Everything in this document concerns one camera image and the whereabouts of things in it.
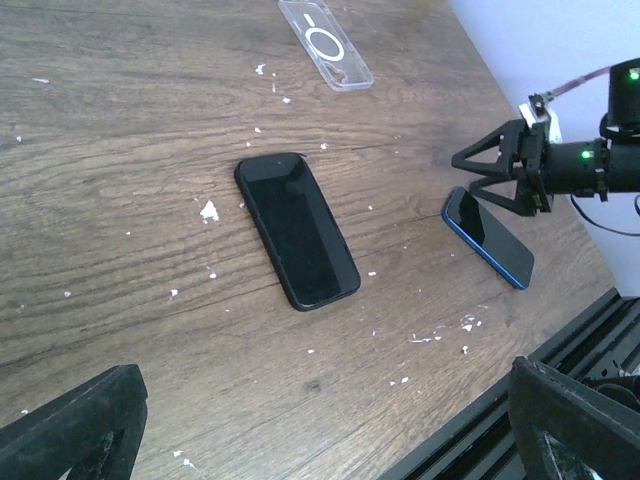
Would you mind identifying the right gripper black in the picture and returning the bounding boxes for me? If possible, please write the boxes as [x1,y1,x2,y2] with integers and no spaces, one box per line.
[451,120,610,216]

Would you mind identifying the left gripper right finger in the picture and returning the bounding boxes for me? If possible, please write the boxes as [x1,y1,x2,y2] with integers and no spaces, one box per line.
[508,357,639,479]

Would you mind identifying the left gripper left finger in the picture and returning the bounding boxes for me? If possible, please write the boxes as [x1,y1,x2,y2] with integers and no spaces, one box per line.
[1,364,148,479]

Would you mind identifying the black phone case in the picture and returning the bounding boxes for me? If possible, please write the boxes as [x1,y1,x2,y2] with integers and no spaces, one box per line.
[234,152,361,312]

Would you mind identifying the clear magsafe phone case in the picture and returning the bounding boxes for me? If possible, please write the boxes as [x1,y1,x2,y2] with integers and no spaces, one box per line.
[277,1,374,92]

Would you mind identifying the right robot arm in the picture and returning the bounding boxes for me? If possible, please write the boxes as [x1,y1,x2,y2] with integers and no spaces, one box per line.
[451,59,639,217]

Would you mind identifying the blue smartphone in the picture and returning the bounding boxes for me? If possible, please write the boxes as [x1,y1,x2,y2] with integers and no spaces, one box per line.
[441,187,535,290]

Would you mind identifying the black aluminium front rail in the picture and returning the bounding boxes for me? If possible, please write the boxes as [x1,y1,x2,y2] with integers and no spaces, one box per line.
[383,290,639,479]

